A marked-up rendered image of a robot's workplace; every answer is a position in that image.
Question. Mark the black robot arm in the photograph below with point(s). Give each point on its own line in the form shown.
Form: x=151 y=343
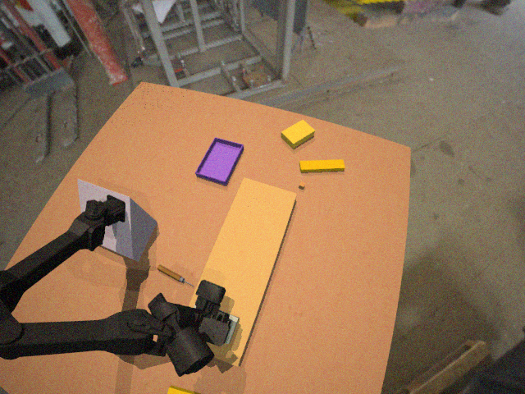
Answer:
x=125 y=333

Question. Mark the light orange panel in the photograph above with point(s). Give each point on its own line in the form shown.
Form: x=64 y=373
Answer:
x=243 y=257

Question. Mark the purple rectangular tray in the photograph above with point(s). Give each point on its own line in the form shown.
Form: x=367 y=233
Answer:
x=220 y=160

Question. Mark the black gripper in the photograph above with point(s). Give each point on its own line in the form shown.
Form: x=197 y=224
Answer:
x=210 y=295

